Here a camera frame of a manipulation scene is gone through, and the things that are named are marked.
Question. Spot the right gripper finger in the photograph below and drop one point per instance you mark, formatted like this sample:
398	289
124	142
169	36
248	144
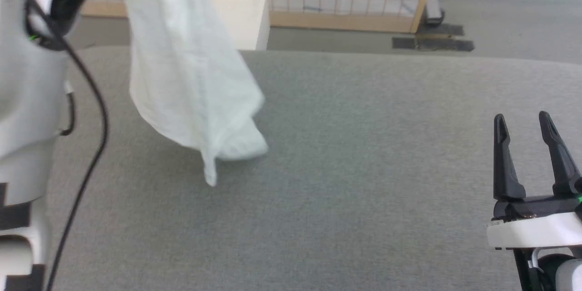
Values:
504	168
563	163

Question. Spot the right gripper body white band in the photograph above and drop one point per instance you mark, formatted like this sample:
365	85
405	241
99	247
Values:
536	232

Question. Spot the white garment with black trim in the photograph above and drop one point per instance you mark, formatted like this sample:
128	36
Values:
182	77

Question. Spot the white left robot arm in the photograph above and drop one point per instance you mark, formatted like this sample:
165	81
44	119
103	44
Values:
22	91

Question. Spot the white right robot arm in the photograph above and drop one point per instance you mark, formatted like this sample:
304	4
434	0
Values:
568	277

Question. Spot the black floor tape strip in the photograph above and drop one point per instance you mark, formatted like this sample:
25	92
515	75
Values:
445	44
441	30
403	43

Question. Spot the grey fabric sofa surface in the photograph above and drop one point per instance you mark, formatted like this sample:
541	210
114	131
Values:
341	168

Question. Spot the grey metal partition foot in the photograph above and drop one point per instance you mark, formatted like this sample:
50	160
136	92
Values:
434	9

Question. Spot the white box pedestal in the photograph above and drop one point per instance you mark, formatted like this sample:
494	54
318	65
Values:
241	18

